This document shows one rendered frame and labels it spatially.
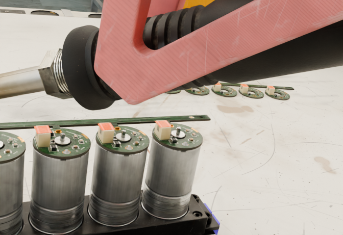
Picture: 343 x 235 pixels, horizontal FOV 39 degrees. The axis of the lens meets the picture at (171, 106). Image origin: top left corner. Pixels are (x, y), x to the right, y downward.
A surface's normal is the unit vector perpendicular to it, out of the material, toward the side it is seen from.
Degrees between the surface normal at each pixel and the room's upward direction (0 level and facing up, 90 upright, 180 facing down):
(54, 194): 90
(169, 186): 90
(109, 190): 90
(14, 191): 90
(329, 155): 0
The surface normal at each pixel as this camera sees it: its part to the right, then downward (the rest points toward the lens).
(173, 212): 0.34, 0.44
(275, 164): 0.16, -0.90
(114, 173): -0.08, 0.40
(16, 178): 0.86, 0.33
